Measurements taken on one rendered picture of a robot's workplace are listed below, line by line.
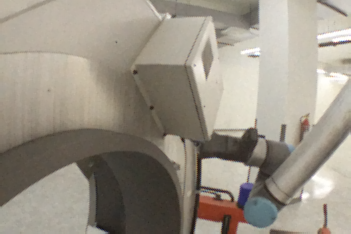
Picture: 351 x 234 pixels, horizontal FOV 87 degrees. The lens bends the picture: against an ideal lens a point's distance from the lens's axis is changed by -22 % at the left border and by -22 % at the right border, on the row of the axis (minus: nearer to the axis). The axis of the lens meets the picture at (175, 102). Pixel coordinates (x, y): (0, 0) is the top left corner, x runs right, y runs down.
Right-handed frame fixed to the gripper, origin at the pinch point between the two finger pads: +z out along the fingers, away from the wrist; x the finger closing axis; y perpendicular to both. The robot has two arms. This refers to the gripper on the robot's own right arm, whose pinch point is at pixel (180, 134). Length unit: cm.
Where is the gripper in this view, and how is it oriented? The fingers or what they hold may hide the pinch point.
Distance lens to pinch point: 63.2
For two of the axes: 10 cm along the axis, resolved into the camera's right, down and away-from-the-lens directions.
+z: -9.8, -2.1, -0.5
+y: -1.8, 6.3, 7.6
